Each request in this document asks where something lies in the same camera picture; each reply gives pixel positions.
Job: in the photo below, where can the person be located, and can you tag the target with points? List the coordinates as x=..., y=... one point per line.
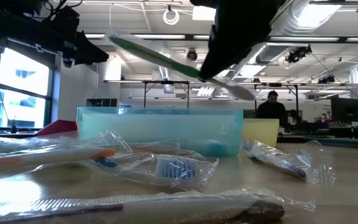
x=294, y=115
x=272, y=109

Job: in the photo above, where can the white ceiling light panel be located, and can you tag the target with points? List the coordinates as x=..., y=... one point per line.
x=204, y=14

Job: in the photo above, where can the black overhead camera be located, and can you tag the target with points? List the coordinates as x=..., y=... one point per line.
x=191, y=55

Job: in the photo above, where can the black metal frame stand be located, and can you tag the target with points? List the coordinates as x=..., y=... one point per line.
x=166, y=82

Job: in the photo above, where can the orange plastic bin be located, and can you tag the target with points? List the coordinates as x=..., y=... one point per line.
x=77, y=127

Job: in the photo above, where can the black overhead frame rail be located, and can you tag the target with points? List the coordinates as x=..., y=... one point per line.
x=342, y=40

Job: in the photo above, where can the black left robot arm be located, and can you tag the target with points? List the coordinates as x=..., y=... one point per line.
x=11, y=28

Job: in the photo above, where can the large window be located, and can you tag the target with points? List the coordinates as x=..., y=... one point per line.
x=23, y=71

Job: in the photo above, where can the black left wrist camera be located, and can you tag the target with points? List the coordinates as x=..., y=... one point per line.
x=65, y=18

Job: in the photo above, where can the blue box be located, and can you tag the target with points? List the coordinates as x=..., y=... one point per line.
x=323, y=125

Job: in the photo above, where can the green translucent plastic bin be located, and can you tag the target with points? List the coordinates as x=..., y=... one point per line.
x=166, y=130

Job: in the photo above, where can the black ceiling camera rig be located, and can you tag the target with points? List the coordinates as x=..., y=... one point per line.
x=297, y=55
x=326, y=80

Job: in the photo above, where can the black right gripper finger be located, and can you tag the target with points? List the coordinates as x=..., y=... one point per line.
x=225, y=53

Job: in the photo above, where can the yellow plastic bin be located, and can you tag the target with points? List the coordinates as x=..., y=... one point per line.
x=259, y=130

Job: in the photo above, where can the black computer monitor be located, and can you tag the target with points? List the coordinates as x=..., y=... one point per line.
x=346, y=109

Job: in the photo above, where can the orange toothbrush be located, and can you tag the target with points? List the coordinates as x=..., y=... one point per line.
x=166, y=148
x=57, y=155

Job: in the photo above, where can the purple wrapped toothbrush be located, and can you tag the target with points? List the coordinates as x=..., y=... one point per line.
x=166, y=208

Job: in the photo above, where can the green toothbrush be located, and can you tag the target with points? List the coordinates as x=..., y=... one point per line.
x=73, y=140
x=160, y=59

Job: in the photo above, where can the magenta plastic bin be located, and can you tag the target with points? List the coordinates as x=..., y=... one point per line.
x=57, y=127

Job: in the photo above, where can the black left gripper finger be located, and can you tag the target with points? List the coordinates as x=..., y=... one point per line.
x=89, y=51

